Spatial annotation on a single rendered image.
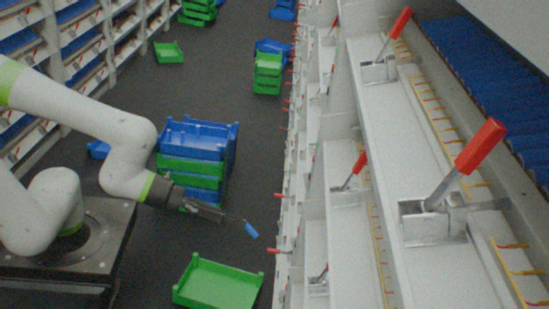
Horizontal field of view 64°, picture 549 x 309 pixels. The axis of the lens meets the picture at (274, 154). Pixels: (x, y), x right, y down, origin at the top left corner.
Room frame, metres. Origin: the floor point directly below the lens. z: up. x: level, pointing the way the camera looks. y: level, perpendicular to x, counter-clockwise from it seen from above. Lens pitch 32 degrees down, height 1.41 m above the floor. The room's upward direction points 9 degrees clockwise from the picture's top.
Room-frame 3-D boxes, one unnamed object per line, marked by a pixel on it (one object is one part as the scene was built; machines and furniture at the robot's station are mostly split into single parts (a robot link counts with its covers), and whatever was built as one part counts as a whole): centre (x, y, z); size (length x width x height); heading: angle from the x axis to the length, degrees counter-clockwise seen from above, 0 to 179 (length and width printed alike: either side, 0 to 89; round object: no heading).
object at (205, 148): (1.70, 0.37, 0.36); 0.30 x 0.20 x 0.08; 91
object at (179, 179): (1.70, 0.37, 0.20); 0.30 x 0.20 x 0.08; 91
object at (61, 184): (0.98, 0.62, 0.50); 0.16 x 0.13 x 0.19; 3
